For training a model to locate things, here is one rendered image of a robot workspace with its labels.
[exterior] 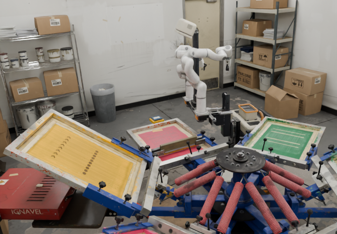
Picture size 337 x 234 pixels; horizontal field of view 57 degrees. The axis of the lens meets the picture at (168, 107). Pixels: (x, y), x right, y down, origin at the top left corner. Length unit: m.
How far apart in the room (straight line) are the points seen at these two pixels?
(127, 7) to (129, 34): 0.49
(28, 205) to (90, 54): 4.24
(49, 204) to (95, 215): 0.30
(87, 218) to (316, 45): 5.24
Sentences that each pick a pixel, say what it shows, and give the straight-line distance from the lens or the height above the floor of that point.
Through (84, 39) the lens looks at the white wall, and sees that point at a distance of 5.99.
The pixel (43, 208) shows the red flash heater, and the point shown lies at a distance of 2.11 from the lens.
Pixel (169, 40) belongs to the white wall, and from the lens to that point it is 6.55.
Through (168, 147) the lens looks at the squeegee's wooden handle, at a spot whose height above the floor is 1.03.
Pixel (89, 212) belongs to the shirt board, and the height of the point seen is 0.95.
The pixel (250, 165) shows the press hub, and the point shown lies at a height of 1.31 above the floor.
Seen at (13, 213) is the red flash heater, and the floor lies 1.07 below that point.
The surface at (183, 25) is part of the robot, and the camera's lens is 2.98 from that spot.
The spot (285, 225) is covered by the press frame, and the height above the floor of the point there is 1.04.
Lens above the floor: 2.32
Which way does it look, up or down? 21 degrees down
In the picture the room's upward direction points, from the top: 3 degrees counter-clockwise
